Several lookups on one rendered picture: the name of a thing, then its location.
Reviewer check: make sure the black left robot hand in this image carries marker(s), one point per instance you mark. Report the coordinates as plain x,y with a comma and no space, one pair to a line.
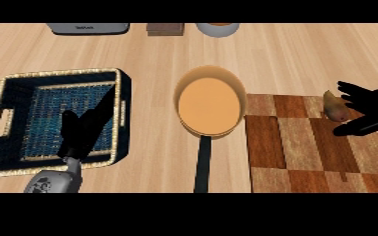
82,136

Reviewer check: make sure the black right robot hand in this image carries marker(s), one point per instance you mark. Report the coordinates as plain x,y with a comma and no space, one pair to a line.
362,113

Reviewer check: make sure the yellow-green pear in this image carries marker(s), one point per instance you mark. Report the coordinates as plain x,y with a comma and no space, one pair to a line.
336,109

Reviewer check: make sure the checkered wooden cutting board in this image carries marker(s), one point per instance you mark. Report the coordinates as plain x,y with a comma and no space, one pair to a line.
305,146

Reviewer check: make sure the dark blue wicker basket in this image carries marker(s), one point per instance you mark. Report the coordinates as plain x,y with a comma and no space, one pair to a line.
49,120

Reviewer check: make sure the pale grey toaster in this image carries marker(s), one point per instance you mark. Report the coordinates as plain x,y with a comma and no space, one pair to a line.
89,28

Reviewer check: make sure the brown wooden block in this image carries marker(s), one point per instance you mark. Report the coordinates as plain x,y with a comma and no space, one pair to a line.
166,29

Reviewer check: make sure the white bowl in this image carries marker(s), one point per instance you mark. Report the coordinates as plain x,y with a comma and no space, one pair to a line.
218,29

